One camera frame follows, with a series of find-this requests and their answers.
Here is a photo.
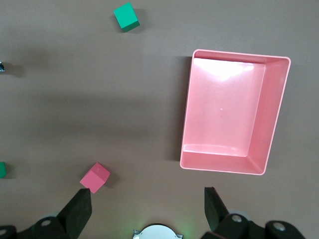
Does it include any pink foam cube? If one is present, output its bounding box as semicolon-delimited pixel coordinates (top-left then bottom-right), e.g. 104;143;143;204
79;162;111;194

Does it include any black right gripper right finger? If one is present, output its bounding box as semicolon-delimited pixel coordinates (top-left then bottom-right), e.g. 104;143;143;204
203;186;306;239

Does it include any pink plastic tray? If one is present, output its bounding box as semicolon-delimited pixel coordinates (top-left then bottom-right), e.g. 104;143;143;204
179;49;292;176

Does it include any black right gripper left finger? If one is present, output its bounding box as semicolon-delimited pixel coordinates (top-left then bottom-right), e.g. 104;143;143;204
0;188;93;239

